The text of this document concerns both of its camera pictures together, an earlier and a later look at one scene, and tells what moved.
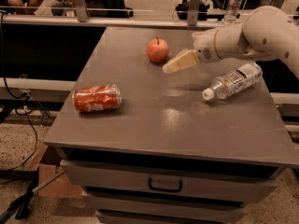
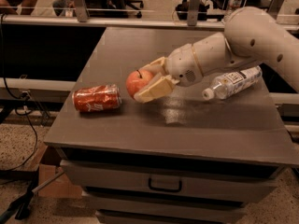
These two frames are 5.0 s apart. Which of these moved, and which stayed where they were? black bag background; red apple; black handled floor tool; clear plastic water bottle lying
Moved: red apple
Stayed: black handled floor tool; black bag background; clear plastic water bottle lying
